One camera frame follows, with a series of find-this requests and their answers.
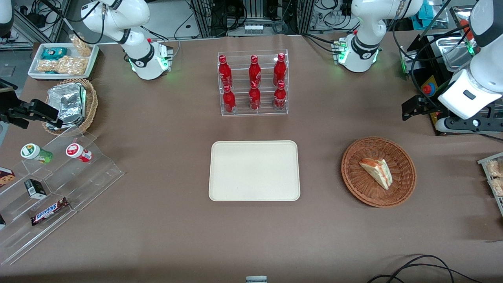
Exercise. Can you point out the dark packet at edge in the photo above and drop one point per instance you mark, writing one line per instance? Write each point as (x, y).
(2, 222)

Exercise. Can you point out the brown cookie box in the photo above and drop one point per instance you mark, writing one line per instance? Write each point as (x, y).
(6, 177)

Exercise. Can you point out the white power strip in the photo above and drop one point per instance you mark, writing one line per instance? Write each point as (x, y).
(253, 28)

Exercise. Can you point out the red cola bottle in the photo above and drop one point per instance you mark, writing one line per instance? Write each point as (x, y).
(229, 100)
(225, 72)
(279, 96)
(254, 97)
(254, 70)
(279, 70)

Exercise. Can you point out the white rectangular snack tray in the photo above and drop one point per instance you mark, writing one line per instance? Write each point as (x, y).
(92, 63)

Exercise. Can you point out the long clear cracker bag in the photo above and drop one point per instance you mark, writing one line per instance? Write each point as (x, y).
(63, 65)

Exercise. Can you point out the clear acrylic step stand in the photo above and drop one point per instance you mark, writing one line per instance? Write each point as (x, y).
(98, 173)

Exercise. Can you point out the small black carton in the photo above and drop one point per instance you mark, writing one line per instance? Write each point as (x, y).
(35, 188)

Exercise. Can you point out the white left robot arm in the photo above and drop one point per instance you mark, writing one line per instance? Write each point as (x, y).
(365, 23)

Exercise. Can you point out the teal box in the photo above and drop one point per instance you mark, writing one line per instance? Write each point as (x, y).
(428, 15)

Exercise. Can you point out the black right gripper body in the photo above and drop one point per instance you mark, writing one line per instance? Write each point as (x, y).
(8, 104)

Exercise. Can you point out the snickers chocolate bar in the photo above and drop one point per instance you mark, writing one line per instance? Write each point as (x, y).
(49, 211)

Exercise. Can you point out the black power adapter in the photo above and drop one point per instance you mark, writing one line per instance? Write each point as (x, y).
(36, 19)

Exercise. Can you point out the clear snack bag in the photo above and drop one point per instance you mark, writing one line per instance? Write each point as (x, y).
(497, 187)
(495, 168)

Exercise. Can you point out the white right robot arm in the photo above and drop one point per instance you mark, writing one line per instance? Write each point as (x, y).
(118, 15)

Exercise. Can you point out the teal snack packet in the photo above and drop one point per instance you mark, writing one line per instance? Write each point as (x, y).
(54, 53)

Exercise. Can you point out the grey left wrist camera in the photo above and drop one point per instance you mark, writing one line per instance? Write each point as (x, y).
(441, 125)

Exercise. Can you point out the grey object at table edge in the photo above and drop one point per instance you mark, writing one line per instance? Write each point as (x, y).
(256, 280)

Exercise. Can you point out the small steel pan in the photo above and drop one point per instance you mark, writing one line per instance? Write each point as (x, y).
(452, 55)

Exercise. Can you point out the black equipment rack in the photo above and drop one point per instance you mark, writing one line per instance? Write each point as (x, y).
(235, 11)

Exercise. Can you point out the small clear cracker bag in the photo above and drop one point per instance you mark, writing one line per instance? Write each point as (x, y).
(81, 46)

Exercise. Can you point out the black food warmer cabinet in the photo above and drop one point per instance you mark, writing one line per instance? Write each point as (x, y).
(426, 103)

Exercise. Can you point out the clear acrylic bottle rack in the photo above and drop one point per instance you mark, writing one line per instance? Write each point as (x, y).
(241, 98)

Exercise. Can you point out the beige plastic tray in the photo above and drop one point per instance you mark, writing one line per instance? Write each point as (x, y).
(253, 171)

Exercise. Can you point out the small brown wicker basket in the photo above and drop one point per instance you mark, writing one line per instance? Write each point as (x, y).
(92, 102)

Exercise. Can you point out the large brown wicker basket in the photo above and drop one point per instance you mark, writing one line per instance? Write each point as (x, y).
(361, 188)

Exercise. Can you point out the red emergency stop button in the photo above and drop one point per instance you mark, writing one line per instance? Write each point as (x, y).
(428, 89)

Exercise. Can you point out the triangular sandwich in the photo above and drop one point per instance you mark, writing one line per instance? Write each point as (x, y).
(377, 171)

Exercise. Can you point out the silver foil container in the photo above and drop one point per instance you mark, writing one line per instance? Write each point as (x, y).
(68, 103)

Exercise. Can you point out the silver metal cylinder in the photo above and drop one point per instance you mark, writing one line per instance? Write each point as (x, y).
(404, 65)

